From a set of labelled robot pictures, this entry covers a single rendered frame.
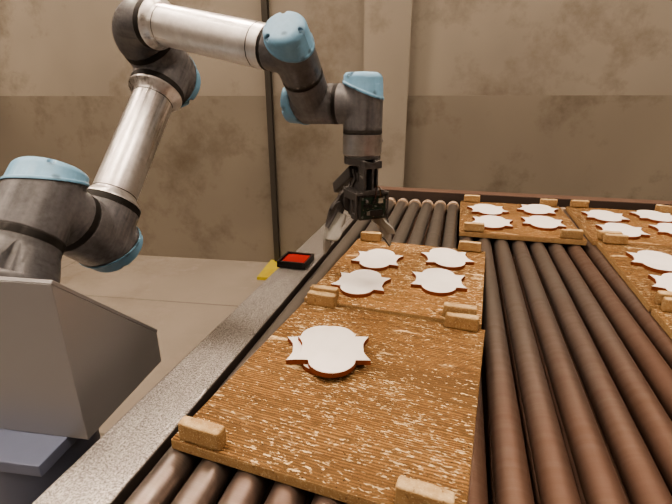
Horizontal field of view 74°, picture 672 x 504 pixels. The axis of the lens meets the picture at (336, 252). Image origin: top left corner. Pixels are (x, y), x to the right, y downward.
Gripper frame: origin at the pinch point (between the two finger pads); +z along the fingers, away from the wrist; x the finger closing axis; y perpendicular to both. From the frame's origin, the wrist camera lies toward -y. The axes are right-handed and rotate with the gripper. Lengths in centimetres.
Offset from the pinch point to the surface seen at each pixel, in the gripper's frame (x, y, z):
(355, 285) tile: -1.4, 2.8, 7.0
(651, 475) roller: 12, 59, 10
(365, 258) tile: 7.3, -11.2, 6.8
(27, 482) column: -62, 16, 26
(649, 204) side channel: 126, -24, 6
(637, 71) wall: 252, -135, -45
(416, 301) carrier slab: 7.8, 12.6, 8.0
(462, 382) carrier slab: 0.4, 38.2, 8.3
